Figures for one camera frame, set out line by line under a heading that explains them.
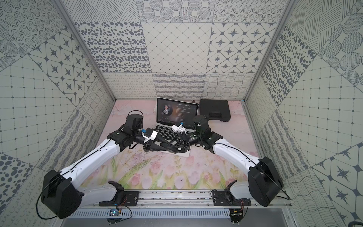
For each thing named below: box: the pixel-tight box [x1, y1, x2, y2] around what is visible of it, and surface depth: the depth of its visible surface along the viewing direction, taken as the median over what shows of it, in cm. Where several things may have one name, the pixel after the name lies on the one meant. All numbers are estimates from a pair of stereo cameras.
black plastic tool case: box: [198, 98, 232, 122], surface depth 109 cm
